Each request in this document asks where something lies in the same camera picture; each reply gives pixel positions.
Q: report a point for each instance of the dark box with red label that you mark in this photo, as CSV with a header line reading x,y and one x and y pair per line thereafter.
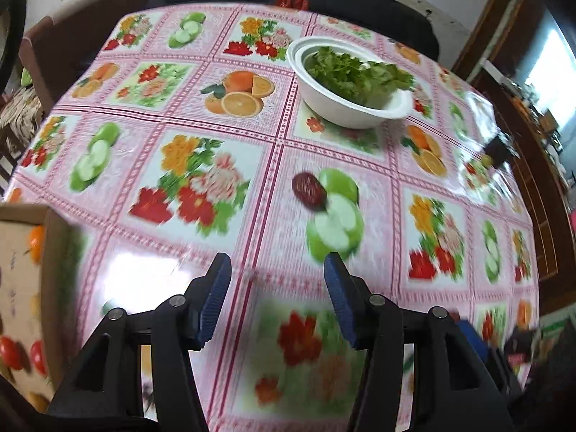
x,y
522,345

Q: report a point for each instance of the white bowl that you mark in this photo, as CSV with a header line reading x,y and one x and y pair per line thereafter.
x,y
333,108

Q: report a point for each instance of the red tomato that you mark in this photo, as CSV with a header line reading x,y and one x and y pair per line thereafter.
x,y
10,353

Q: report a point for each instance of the small green fruit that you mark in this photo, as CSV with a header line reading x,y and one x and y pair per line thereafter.
x,y
486,160

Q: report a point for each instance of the red item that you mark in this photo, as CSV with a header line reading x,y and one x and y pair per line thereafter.
x,y
292,1

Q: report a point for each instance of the fruit print pink tablecloth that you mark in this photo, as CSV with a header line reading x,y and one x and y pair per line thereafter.
x,y
252,144

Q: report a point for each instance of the green leafy vegetables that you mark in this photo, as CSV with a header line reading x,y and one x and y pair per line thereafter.
x,y
346,72

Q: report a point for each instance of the orange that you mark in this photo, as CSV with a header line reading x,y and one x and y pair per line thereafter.
x,y
37,243

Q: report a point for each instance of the small black object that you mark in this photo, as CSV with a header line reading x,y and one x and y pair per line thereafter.
x,y
500,149

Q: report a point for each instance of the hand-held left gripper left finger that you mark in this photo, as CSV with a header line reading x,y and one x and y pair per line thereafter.
x,y
216,297

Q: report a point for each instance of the shallow cardboard box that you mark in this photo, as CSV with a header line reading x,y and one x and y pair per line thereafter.
x,y
13,279

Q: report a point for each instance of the green cushion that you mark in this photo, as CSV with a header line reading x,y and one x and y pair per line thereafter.
x,y
25,77

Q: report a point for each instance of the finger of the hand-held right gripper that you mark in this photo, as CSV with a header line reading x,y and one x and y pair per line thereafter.
x,y
474,339

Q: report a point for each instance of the brown patterned blanket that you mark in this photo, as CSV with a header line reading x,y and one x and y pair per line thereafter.
x,y
18,114

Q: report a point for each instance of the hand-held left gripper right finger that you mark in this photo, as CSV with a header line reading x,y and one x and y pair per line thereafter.
x,y
339,297

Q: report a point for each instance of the brown armchair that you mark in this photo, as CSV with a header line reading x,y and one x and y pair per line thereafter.
x,y
58,49

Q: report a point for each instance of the wooden cabinet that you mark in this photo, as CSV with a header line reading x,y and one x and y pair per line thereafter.
x,y
531,166

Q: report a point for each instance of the dark red round fruit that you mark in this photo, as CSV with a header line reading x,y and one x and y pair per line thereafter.
x,y
307,187

